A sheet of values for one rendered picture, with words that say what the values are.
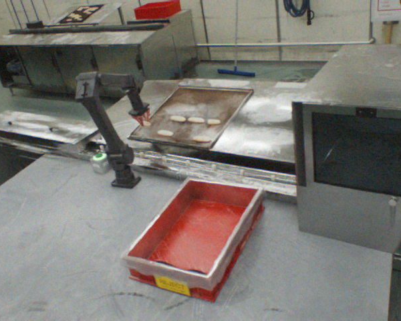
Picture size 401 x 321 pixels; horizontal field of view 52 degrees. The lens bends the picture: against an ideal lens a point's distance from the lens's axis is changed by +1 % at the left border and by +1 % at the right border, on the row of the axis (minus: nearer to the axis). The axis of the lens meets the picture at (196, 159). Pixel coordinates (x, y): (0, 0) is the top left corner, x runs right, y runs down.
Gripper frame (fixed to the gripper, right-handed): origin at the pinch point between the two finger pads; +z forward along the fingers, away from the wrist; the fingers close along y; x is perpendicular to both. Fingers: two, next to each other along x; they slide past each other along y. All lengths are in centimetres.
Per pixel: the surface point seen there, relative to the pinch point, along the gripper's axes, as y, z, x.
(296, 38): -328, 119, -103
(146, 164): 21.6, 5.1, 19.7
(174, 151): 2.4, 12.6, 18.2
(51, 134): 27, 0, -50
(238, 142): -8, 6, 53
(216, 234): 41, 4, 77
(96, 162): 33.4, 1.2, -1.9
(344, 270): 35, 5, 121
